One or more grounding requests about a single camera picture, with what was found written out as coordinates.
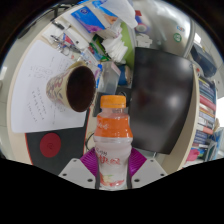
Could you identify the orange-capped drink bottle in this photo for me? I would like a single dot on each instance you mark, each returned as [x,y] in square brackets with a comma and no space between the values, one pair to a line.
[113,146]

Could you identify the blue tissue box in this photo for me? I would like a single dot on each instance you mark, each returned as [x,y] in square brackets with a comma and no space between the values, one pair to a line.
[90,18]

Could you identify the flat round red coaster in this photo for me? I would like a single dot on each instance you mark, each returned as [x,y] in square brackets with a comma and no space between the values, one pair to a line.
[50,145]

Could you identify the clear plastic box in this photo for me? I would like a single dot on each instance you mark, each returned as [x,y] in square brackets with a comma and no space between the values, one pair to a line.
[108,78]

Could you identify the black computer monitor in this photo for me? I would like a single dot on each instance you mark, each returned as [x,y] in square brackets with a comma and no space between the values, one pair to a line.
[160,100]

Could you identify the patterned paper cup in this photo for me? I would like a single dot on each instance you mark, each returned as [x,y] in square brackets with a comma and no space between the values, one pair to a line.
[80,88]

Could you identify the pile of white tissues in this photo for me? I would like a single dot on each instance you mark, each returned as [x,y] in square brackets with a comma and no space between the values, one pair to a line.
[115,48]

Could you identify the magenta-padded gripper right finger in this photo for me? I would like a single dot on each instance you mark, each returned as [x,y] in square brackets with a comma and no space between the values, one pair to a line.
[148,173]

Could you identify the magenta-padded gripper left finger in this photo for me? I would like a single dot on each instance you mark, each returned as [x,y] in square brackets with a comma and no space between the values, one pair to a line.
[76,173]

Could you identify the black desk mat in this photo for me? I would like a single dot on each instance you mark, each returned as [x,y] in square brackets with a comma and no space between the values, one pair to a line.
[71,146]

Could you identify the white paper sheet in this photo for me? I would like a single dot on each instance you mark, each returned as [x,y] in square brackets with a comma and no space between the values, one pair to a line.
[30,100]

